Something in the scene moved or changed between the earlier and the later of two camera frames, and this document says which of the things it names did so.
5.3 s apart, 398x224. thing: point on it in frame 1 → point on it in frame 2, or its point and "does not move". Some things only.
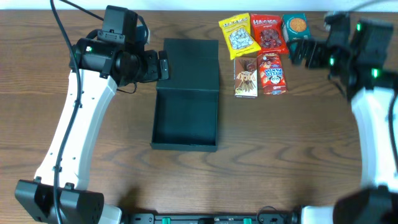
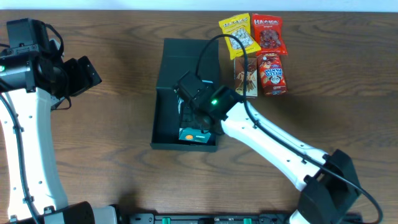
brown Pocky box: (245, 78) does not move
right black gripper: (311, 52) → (189, 115)
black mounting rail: (211, 218) does not move
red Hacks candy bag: (266, 29) does not move
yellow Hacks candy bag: (237, 35) does not move
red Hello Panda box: (272, 74) does not move
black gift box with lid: (186, 112) does not move
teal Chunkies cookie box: (295, 27) → (193, 134)
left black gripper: (154, 66) → (86, 74)
